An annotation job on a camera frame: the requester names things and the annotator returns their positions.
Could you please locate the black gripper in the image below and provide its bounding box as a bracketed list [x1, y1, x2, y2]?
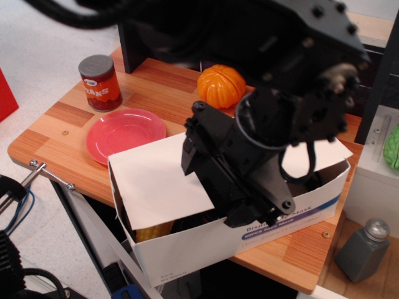
[181, 90, 296, 228]

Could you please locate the white disposable mask box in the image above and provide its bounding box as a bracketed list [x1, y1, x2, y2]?
[108, 133, 351, 287]

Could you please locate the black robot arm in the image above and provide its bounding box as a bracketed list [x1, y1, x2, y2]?
[31, 1, 370, 227]

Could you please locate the yellow toy corn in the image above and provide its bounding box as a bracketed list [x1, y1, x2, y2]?
[136, 221, 174, 242]

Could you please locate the orange toy pumpkin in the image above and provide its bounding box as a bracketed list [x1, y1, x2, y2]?
[197, 64, 246, 109]

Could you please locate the pink plastic plate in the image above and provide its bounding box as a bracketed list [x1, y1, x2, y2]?
[85, 108, 166, 165]

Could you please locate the grey salt shaker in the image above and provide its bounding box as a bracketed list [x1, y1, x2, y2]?
[334, 218, 390, 283]

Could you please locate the red beans can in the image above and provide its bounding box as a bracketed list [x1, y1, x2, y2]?
[78, 54, 122, 112]

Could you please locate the green toy vegetable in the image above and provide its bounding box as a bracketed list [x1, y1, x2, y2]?
[383, 125, 399, 171]

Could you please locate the metal clamp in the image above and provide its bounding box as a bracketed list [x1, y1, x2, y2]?
[1, 159, 75, 214]

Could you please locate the red box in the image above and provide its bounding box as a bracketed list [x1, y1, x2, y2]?
[0, 70, 19, 121]

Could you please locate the blue black tool handle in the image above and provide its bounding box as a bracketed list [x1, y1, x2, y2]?
[103, 262, 143, 299]

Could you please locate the blue cable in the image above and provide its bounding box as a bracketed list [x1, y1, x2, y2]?
[0, 183, 36, 240]

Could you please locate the black corrugated cable hose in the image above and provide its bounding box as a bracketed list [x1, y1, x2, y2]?
[0, 230, 68, 299]

